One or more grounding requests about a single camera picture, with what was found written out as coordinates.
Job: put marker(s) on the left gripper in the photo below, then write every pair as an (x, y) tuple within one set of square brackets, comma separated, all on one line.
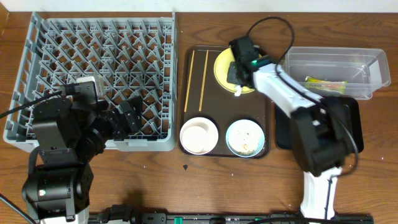
[(132, 121)]

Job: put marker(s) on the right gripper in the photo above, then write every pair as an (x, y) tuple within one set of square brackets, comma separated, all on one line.
[(231, 76)]

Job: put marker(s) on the yellow plate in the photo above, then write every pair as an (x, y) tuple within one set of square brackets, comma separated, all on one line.
[(221, 67)]

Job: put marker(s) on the white tissue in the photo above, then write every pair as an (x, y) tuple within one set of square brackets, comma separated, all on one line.
[(238, 91)]

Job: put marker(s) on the wooden chopstick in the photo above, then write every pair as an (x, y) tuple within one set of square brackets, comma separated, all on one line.
[(189, 81), (203, 81)]

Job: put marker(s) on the pink bowl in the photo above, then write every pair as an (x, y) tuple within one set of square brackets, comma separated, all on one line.
[(199, 136)]

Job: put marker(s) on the light blue bowl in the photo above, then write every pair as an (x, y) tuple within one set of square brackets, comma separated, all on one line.
[(246, 124)]

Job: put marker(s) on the rice and shell scraps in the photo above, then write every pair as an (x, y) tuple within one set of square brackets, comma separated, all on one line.
[(244, 141)]

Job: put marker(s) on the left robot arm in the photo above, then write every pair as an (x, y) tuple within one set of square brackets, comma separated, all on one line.
[(70, 132)]

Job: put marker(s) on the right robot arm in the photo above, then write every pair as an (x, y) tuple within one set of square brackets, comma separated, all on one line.
[(320, 138)]

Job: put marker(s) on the black waste tray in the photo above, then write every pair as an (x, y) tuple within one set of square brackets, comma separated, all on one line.
[(351, 111)]

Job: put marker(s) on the grey dish rack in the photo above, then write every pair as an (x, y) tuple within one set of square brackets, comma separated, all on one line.
[(135, 56)]

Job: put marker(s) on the brown serving tray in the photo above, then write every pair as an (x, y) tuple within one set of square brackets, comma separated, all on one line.
[(220, 105)]

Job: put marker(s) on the clear plastic bin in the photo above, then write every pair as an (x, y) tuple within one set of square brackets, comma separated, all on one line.
[(364, 70)]

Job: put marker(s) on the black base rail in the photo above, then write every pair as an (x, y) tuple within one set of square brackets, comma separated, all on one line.
[(129, 215)]

